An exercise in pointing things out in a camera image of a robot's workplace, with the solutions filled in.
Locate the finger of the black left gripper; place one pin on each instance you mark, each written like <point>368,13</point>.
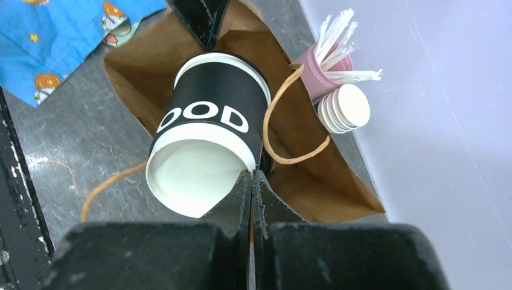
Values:
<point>202,18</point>

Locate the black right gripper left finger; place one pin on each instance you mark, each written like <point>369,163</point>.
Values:
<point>209,253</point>

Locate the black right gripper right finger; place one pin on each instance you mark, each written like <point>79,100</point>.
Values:
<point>291,253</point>

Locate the brown paper takeout bag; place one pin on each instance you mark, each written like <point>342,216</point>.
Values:
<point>310,174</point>

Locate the pink metal utensil cup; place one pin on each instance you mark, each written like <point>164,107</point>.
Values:
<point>317,83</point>

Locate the wooden stirrers in wrappers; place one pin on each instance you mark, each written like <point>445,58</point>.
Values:
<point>340,29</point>

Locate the stack of paper cups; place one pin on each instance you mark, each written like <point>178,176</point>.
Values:
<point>344,109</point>

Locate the blue patterned cloth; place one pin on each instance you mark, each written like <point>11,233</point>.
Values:
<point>44,42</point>

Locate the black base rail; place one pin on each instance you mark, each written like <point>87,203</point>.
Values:
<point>26,246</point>

